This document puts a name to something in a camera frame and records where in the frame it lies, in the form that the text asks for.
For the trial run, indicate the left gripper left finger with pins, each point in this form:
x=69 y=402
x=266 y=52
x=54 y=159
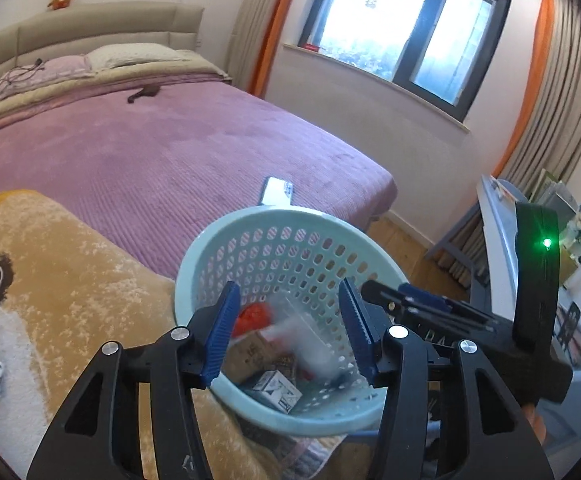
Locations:
x=95 y=434

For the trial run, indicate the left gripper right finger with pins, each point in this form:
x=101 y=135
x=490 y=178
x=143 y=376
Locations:
x=484 y=433

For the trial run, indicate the brown cardboard box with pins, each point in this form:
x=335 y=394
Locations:
x=253 y=354

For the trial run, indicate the small white carton box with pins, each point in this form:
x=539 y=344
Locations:
x=274 y=390

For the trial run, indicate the light blue plastic basket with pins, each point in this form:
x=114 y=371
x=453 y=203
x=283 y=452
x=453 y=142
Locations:
x=306 y=253

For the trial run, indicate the clear plastic bottle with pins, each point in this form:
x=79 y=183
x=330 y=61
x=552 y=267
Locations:
x=293 y=330

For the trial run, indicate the person's right hand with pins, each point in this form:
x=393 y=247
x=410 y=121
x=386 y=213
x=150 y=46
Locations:
x=536 y=422

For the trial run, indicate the white desk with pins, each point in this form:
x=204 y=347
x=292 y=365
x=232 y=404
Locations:
x=497 y=201

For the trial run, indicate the round bear pattern rug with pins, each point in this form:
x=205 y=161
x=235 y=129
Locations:
x=65 y=290

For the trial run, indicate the purple bed cover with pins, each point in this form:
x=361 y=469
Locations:
x=150 y=173

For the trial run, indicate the orange beige right curtain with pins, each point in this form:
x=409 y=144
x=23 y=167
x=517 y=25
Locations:
x=547 y=134

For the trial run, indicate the orange beige curtain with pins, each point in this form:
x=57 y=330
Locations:
x=547 y=134
x=253 y=44

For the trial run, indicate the white remote on bed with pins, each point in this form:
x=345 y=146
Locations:
x=276 y=192

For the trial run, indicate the dark object on bed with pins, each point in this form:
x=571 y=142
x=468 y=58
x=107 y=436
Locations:
x=146 y=92

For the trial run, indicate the pink pillow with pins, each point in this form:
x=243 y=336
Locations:
x=43 y=73

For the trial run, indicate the cream pillow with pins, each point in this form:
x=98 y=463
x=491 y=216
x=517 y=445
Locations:
x=119 y=55

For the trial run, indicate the beige folded blanket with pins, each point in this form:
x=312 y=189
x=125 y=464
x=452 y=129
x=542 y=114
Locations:
x=117 y=78

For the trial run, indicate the beige padded headboard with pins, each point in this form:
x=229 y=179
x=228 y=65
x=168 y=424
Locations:
x=82 y=29

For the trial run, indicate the orange beige left curtain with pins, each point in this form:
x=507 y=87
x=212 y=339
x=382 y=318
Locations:
x=253 y=44

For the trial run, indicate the window with dark frame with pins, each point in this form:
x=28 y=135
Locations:
x=438 y=50

